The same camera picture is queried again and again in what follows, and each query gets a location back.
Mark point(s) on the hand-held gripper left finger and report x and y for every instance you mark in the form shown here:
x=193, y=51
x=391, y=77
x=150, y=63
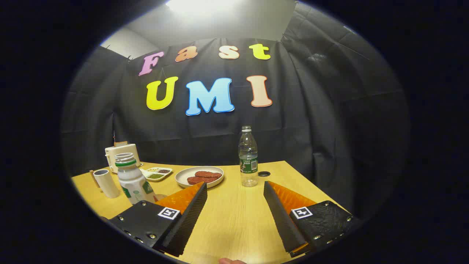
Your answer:
x=187, y=223

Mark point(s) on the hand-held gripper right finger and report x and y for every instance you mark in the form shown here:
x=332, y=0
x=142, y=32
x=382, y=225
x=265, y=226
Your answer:
x=282, y=220

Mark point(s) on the white juice bottle green label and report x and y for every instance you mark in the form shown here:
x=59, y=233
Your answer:
x=132, y=183

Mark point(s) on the clear plastic water bottle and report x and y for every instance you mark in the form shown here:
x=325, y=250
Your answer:
x=248, y=161

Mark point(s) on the red meat slice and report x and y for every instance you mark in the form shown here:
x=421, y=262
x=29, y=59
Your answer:
x=199, y=180
x=207, y=174

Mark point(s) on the wooden table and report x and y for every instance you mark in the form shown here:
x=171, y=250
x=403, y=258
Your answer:
x=234, y=216

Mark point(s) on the white round plate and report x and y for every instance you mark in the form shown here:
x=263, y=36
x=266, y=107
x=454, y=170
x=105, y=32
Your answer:
x=183, y=176

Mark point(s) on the white divided dish with beans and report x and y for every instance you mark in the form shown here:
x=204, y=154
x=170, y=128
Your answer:
x=157, y=173

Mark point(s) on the cream toaster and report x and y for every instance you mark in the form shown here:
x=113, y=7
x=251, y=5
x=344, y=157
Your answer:
x=121, y=151

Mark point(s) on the toast slice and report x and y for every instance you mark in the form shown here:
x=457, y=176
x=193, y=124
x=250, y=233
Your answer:
x=120, y=143

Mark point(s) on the black backdrop cloth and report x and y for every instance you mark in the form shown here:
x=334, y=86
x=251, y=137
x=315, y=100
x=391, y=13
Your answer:
x=322, y=121

